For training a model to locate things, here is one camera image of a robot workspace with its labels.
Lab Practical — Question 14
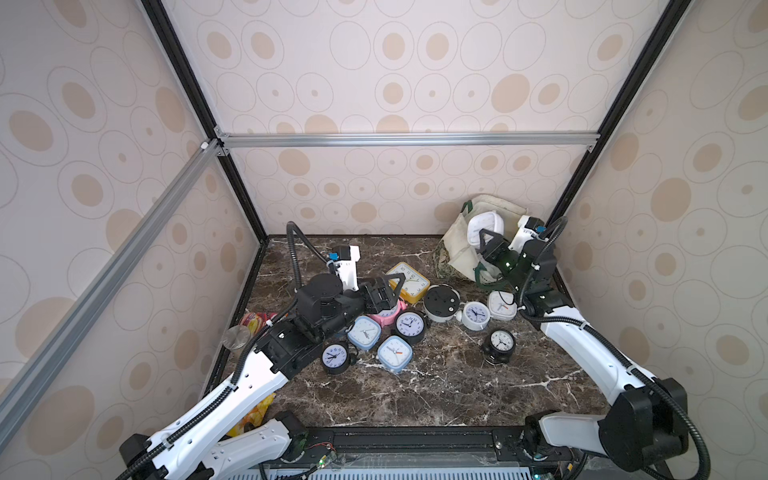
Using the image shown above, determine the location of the small white round clock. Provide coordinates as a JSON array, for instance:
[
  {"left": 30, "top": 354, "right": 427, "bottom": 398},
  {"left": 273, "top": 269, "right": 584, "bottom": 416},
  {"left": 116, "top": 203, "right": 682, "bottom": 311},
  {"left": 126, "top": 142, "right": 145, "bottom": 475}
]
[{"left": 457, "top": 301, "right": 491, "bottom": 332}]

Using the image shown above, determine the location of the small black twin-bell clock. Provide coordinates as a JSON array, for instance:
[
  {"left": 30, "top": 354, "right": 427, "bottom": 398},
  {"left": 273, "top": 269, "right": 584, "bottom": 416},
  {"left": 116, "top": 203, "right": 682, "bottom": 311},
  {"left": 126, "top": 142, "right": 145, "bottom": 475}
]
[{"left": 481, "top": 328, "right": 516, "bottom": 364}]

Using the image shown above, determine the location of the white square orange-number clock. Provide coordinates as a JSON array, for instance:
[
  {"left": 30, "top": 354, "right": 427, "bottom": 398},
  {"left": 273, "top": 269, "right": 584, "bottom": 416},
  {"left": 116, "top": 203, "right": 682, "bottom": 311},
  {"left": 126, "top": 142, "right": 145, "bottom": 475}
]
[{"left": 487, "top": 290, "right": 518, "bottom": 321}]

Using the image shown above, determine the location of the Fox's candy bag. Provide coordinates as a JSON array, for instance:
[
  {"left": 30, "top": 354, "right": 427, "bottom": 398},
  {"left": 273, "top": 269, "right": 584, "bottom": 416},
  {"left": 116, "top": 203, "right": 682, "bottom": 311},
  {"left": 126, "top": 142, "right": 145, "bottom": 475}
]
[{"left": 240, "top": 311, "right": 277, "bottom": 336}]

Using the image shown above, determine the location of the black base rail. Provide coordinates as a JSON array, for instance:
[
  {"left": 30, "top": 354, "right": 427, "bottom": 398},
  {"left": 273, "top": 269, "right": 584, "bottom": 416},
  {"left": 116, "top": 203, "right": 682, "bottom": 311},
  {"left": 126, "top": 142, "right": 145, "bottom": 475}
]
[{"left": 257, "top": 426, "right": 589, "bottom": 479}]

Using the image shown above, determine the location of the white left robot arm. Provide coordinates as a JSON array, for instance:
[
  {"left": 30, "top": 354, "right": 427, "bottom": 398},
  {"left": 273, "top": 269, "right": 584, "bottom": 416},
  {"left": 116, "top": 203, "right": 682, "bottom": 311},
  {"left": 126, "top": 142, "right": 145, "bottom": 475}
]
[{"left": 120, "top": 221, "right": 405, "bottom": 479}]

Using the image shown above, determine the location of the aluminium frame bar rear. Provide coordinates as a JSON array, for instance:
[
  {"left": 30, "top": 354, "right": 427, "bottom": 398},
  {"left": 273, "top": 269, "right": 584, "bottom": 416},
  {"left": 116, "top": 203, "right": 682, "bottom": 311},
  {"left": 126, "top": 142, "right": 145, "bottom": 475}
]
[{"left": 203, "top": 130, "right": 600, "bottom": 152}]

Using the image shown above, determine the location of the blue square orange-hand clock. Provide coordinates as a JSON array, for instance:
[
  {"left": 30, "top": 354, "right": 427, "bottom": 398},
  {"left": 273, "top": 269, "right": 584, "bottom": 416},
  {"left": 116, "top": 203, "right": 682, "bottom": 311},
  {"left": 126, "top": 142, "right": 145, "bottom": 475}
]
[{"left": 376, "top": 335, "right": 413, "bottom": 374}]

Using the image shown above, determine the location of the cream canvas tote bag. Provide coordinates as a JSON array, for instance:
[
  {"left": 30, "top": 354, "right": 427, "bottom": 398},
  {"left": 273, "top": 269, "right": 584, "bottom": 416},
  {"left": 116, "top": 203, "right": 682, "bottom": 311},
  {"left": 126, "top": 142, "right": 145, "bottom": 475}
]
[{"left": 433, "top": 194, "right": 529, "bottom": 285}]

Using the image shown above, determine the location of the aluminium frame bar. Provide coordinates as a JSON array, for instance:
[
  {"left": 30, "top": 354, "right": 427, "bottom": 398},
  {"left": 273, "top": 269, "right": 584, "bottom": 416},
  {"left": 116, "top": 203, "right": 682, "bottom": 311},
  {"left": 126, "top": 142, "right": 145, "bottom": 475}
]
[
  {"left": 1, "top": 139, "right": 223, "bottom": 449},
  {"left": 203, "top": 130, "right": 600, "bottom": 152}
]

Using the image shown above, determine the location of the small black round clock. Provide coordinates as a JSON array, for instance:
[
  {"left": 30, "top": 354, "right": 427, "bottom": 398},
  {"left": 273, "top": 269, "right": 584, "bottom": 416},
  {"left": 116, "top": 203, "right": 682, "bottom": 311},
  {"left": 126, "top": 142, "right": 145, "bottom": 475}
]
[{"left": 321, "top": 340, "right": 359, "bottom": 376}]

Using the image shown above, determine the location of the yellow square alarm clock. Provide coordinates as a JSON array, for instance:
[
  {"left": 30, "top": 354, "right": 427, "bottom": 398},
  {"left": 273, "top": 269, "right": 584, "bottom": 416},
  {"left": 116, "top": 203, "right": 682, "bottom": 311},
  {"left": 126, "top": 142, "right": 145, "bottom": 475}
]
[{"left": 387, "top": 261, "right": 431, "bottom": 305}]

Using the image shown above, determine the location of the black twin-bell alarm clock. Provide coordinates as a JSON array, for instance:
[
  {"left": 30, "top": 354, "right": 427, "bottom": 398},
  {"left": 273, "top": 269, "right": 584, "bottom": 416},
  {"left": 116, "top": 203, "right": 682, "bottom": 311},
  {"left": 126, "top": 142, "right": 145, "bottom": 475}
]
[{"left": 394, "top": 309, "right": 428, "bottom": 346}]

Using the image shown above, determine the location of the white clock black back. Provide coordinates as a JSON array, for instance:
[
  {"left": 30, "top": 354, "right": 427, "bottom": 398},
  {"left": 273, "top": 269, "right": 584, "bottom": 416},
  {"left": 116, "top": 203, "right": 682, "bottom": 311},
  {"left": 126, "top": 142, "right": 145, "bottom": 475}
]
[{"left": 423, "top": 284, "right": 461, "bottom": 323}]

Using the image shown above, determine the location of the pink twin-bell alarm clock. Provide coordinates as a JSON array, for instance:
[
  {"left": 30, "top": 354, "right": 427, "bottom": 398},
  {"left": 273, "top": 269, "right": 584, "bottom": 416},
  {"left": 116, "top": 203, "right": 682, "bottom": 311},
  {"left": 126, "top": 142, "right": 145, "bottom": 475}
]
[{"left": 369, "top": 299, "right": 407, "bottom": 328}]

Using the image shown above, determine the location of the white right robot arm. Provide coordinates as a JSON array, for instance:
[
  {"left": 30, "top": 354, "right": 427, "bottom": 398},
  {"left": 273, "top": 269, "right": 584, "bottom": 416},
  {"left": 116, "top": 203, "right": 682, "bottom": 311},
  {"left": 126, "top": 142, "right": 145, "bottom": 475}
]
[{"left": 467, "top": 211, "right": 712, "bottom": 479}]

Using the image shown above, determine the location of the aluminium frame bar left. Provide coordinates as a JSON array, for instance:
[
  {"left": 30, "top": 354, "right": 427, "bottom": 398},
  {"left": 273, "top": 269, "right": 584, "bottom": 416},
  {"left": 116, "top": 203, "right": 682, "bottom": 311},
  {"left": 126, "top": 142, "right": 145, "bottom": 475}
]
[{"left": 1, "top": 139, "right": 223, "bottom": 449}]

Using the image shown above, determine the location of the clear plastic jar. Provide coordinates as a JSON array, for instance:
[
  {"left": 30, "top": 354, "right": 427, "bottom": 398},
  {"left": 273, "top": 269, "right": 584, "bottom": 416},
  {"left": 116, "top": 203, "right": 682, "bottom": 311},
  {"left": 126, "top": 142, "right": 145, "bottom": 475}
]
[{"left": 221, "top": 325, "right": 252, "bottom": 360}]

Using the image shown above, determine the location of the white square alarm clock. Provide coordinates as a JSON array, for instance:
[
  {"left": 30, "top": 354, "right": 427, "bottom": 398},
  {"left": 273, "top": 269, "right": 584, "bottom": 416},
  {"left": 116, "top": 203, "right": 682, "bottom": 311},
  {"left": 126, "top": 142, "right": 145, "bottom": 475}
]
[{"left": 467, "top": 211, "right": 505, "bottom": 250}]

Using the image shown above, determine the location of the yellow snack packet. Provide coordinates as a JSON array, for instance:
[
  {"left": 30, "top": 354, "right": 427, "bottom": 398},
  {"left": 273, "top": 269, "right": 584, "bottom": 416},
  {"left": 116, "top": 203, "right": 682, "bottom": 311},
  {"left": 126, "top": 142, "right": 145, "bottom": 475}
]
[{"left": 227, "top": 393, "right": 276, "bottom": 438}]

